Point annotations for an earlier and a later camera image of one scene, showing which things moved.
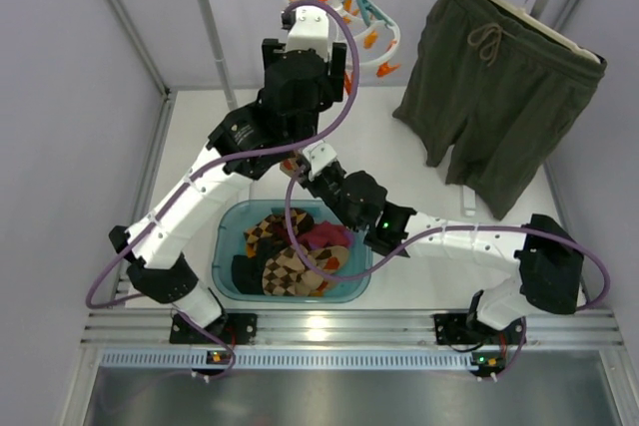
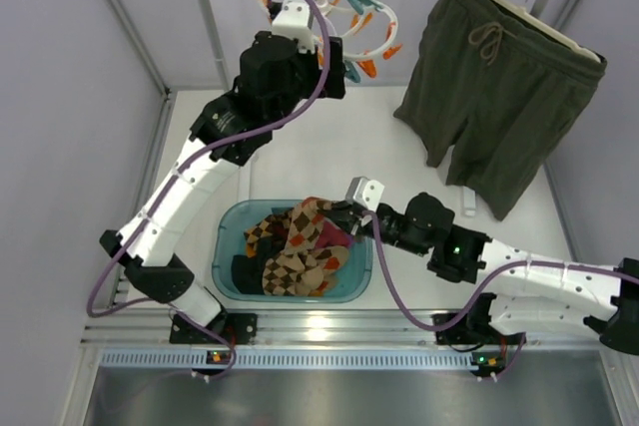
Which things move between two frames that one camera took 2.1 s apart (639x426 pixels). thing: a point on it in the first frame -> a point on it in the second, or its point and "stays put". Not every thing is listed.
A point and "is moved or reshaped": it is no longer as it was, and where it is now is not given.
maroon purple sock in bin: x=324 y=233 stays put
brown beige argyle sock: x=286 y=273 stays put
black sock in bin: x=247 y=273 stays put
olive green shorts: x=497 y=86 stays put
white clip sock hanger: x=367 y=12 is moved or reshaped
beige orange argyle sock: x=289 y=165 -> x=307 y=225
